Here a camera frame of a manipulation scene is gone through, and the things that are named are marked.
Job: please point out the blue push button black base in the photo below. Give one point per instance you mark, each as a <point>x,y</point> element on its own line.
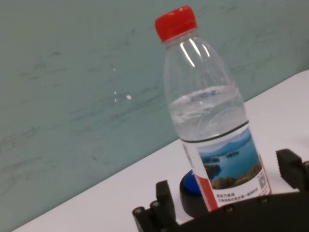
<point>189,188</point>

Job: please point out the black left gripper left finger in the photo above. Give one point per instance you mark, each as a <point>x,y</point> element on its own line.
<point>159,215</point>

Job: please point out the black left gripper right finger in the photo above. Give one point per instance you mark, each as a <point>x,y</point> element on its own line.
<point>293,169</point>

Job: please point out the clear water bottle red cap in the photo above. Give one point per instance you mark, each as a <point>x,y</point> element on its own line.
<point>205,108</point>

